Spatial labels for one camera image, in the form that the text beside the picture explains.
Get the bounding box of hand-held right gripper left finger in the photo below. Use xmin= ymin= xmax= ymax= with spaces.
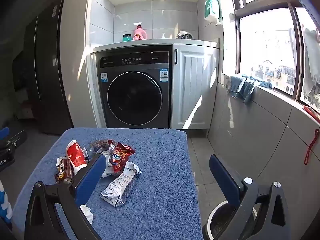
xmin=24 ymin=154 xmax=108 ymax=240

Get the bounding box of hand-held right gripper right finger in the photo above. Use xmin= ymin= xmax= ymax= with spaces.
xmin=209 ymin=154 xmax=292 ymax=240

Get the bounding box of brown snack wrapper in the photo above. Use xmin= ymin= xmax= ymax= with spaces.
xmin=55 ymin=158 xmax=75 ymax=183

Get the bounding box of white printed wrapper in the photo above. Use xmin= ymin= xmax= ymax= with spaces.
xmin=100 ymin=161 xmax=142 ymax=207

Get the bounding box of red and white wrapper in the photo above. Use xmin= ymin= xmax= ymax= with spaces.
xmin=66 ymin=140 xmax=88 ymax=174

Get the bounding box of clear brown snack packet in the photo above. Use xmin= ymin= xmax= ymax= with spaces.
xmin=89 ymin=139 xmax=112 ymax=155

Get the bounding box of red snack bag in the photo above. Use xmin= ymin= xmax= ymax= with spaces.
xmin=109 ymin=141 xmax=136 ymax=174

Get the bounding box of white round trash bin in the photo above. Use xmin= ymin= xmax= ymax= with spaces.
xmin=202 ymin=200 xmax=258 ymax=240

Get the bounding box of person's left forearm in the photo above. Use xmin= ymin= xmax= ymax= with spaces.
xmin=0 ymin=179 xmax=13 ymax=230

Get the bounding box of blue terry towel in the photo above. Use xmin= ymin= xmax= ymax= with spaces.
xmin=11 ymin=127 xmax=204 ymax=240

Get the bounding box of dark refrigerator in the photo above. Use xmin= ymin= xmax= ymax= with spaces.
xmin=32 ymin=0 xmax=74 ymax=135

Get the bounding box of dark grey washing machine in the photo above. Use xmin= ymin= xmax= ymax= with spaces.
xmin=96 ymin=51 xmax=173 ymax=129

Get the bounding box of blue cloth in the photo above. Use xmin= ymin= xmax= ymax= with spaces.
xmin=229 ymin=74 xmax=273 ymax=105

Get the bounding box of white cabinet door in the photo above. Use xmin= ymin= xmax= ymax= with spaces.
xmin=171 ymin=45 xmax=220 ymax=130

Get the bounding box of red plastic object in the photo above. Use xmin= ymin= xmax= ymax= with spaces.
xmin=303 ymin=106 xmax=320 ymax=120

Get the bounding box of white hanging cloth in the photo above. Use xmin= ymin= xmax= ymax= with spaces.
xmin=301 ymin=27 xmax=320 ymax=104

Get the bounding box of pink detergent bottle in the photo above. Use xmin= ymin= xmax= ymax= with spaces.
xmin=133 ymin=23 xmax=147 ymax=41

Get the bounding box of green hanging tissue pack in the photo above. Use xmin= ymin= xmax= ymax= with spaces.
xmin=204 ymin=0 xmax=223 ymax=26

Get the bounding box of red rope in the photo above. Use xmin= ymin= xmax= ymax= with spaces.
xmin=304 ymin=128 xmax=320 ymax=165

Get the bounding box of brown window frame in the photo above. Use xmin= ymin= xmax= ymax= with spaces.
xmin=229 ymin=0 xmax=320 ymax=103

